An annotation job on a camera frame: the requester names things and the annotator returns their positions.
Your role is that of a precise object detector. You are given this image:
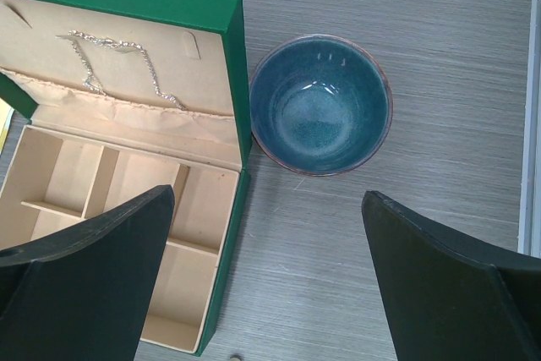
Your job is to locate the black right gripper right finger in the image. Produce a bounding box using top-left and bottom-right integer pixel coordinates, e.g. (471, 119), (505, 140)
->
(362, 191), (540, 360)

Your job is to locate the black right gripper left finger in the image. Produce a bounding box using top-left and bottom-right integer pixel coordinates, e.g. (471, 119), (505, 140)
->
(1, 185), (174, 360)

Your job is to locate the green jewelry box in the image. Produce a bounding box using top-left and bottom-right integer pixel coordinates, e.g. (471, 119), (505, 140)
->
(1, 0), (251, 356)

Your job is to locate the blue ceramic bowl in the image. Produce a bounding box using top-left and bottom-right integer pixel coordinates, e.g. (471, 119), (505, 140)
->
(249, 34), (393, 177)

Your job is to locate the silver chain necklace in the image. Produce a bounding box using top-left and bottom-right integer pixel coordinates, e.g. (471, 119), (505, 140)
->
(56, 30), (188, 112)

